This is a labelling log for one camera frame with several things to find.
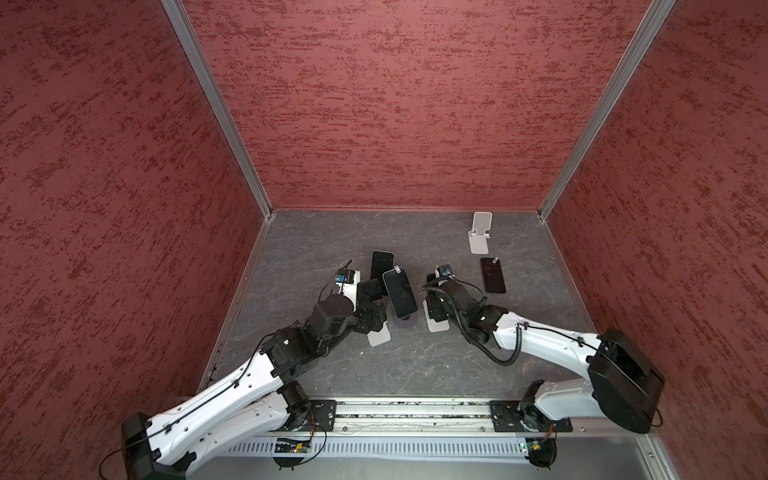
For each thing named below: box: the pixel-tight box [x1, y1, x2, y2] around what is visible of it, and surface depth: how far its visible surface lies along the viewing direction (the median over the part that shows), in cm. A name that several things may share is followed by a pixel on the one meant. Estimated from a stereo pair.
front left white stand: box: [366, 321, 391, 347], surface depth 89 cm
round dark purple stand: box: [393, 310, 418, 328], surface depth 92 cm
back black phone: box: [370, 250, 395, 279], surface depth 94 cm
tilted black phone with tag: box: [382, 266, 418, 319], surface depth 86 cm
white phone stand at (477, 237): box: [468, 211, 493, 255], surface depth 109 cm
